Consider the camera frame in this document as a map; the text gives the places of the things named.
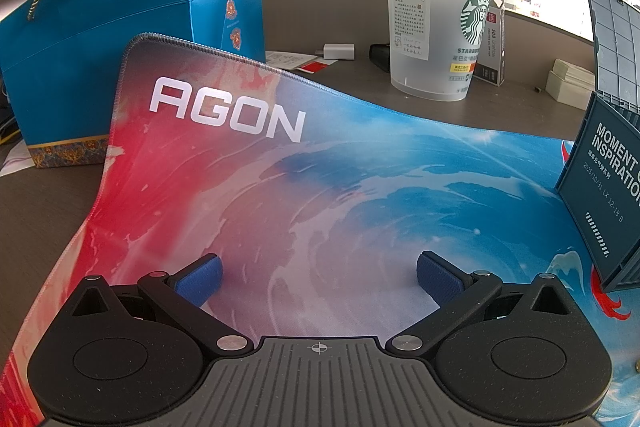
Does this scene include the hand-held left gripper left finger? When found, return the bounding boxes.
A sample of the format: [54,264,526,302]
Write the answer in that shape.
[70,254,248,353]

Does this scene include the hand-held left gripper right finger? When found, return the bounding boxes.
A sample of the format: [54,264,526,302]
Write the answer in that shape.
[385,251,571,353]

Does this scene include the blue ribbed storage box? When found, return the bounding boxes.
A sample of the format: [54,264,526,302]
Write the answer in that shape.
[556,0,640,293]

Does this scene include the red and blue printed mouse mat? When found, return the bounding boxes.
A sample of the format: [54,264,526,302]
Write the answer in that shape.
[0,33,640,427]

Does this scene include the small black box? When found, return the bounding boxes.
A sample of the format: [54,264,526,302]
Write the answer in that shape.
[369,44,392,72]

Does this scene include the small white and black carton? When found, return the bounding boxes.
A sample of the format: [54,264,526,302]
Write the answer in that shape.
[472,0,507,86]

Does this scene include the white cardboard boxes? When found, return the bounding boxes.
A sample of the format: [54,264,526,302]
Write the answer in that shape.
[546,58,598,110]

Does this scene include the white paper sheet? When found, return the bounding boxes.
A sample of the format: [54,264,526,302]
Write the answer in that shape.
[265,50,318,70]

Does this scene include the white power adapter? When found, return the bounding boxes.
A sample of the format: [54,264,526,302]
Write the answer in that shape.
[323,43,356,60]

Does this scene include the translucent plastic cup with lid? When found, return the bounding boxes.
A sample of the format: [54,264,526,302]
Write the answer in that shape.
[376,0,503,100]

